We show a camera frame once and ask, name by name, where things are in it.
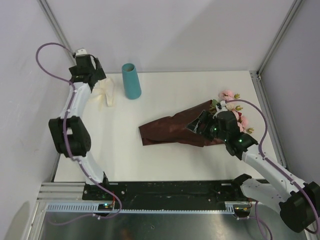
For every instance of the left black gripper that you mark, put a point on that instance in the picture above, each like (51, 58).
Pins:
(99, 74)

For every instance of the grey slotted cable duct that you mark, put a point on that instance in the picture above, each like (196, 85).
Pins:
(104, 208)

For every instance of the pink artificial flower bunch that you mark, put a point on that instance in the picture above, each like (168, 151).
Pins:
(228, 95)

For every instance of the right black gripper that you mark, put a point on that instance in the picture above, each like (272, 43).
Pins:
(195, 125)

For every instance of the teal conical vase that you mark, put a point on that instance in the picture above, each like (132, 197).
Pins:
(131, 83)

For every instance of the cream ribbon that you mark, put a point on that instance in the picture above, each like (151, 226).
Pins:
(103, 93)

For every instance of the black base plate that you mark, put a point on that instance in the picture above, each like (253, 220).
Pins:
(175, 195)

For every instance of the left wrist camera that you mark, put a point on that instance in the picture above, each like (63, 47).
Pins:
(79, 52)

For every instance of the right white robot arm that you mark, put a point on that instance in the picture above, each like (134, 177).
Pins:
(297, 202)

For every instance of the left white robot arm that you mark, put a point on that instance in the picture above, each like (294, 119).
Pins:
(69, 133)

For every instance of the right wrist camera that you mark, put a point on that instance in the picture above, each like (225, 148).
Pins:
(221, 106)

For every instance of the dark red wrapping paper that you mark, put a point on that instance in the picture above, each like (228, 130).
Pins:
(172, 129)

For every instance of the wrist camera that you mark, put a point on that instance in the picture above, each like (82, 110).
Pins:
(221, 106)
(79, 52)

